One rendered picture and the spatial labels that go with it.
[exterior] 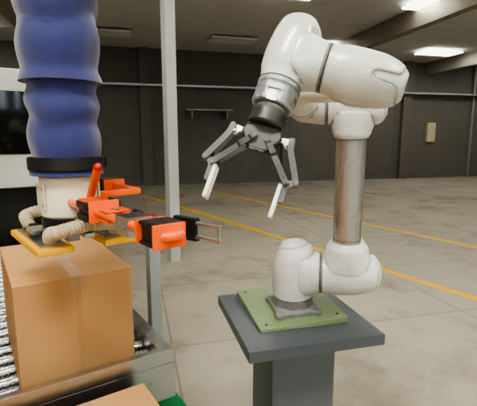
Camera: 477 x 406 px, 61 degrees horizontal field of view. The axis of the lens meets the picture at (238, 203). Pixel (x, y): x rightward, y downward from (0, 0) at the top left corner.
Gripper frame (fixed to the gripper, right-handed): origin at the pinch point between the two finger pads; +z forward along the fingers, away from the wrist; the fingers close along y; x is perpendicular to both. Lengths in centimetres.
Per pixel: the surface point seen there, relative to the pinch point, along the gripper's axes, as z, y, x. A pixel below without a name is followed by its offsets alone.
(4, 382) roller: 79, -74, 70
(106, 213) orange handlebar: 9.9, -32.6, 14.2
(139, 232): 11.7, -18.2, 3.0
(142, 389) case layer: 64, -25, 73
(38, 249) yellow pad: 25, -54, 26
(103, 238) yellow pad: 17, -43, 39
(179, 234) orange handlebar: 9.7, -9.0, -0.4
